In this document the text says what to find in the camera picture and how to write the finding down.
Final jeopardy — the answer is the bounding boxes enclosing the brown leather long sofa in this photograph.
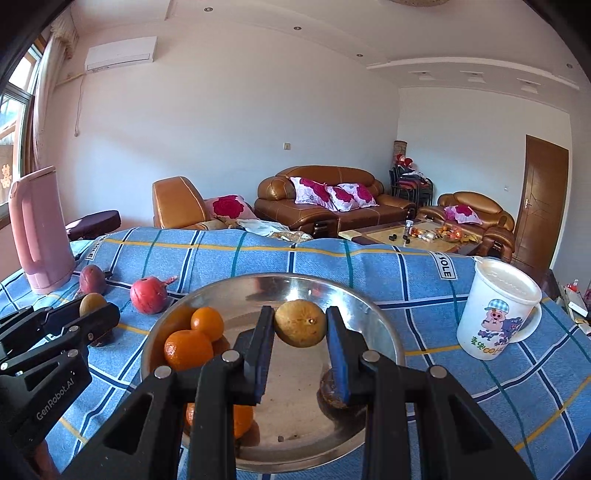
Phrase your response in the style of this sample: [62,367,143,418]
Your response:
[253,165,419,232]

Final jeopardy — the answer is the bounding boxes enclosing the white cartoon cup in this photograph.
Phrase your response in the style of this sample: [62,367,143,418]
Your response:
[456,257,543,361]

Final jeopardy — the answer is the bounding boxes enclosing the smooth orange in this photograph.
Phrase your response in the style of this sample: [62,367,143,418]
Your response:
[191,307,225,342]

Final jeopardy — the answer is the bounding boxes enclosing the bumpy orange tangerine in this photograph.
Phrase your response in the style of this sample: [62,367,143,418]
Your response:
[164,329,214,371]
[185,402,254,439]

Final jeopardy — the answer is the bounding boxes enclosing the dark brown round fruit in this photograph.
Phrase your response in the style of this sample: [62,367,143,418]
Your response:
[318,367,365,409]

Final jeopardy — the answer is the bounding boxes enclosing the stacked dark chairs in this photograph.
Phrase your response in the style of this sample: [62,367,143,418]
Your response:
[389,164,435,208]

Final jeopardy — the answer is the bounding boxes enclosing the brown wooden door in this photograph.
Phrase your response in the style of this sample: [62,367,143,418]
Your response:
[514,135,570,278]

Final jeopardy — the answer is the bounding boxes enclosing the pink electric kettle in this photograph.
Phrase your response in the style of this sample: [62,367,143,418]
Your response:
[8,167,77,295]

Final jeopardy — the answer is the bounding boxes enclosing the stainless steel bowl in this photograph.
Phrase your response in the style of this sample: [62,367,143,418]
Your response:
[140,273,407,472]

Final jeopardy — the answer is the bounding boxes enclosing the window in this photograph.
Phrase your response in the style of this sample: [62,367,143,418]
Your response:
[0,41,47,222]

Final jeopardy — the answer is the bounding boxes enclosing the small white red flower pillow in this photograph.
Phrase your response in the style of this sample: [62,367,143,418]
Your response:
[444,204,483,225]

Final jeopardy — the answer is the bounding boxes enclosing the brown kiwi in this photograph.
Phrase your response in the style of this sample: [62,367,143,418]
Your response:
[274,299,326,348]
[79,292,108,319]

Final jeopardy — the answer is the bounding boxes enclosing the purple round radish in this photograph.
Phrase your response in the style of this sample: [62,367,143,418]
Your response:
[76,264,108,298]

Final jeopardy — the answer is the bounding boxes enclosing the white air conditioner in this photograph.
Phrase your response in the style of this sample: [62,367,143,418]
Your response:
[85,37,158,73]

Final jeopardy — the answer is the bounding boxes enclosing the white cloth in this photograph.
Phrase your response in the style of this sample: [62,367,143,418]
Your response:
[238,218,289,237]

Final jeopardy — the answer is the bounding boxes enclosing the brown leather armchair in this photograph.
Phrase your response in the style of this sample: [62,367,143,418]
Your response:
[152,176,227,230]

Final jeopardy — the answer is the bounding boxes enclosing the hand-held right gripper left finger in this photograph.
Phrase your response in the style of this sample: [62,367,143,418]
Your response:
[76,305,276,480]

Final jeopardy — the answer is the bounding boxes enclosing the white pillow with red flowers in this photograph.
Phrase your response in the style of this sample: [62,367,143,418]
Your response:
[290,176,340,206]
[325,183,378,212]

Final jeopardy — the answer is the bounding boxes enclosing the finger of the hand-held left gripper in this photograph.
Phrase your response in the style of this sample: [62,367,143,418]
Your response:
[0,303,122,377]
[0,300,82,352]

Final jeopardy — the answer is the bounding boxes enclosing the dark padded stool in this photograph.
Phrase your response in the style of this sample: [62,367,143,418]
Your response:
[65,210,122,241]

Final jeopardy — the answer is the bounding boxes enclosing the red round radish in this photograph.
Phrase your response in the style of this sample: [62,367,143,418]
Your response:
[130,275,178,315]

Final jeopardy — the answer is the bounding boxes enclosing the blue plaid blanket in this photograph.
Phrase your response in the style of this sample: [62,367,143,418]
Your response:
[0,226,591,480]

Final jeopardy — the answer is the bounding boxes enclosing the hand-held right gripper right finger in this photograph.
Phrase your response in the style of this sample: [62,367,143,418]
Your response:
[326,307,536,480]

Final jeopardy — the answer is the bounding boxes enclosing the pink curtain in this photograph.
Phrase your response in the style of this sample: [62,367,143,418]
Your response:
[25,18,77,185]

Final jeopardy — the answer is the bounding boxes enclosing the brown leather small sofa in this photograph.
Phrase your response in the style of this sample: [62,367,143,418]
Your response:
[418,191,515,264]

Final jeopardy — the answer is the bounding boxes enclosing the wooden coffee table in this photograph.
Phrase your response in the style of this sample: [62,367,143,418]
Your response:
[338,220,483,256]

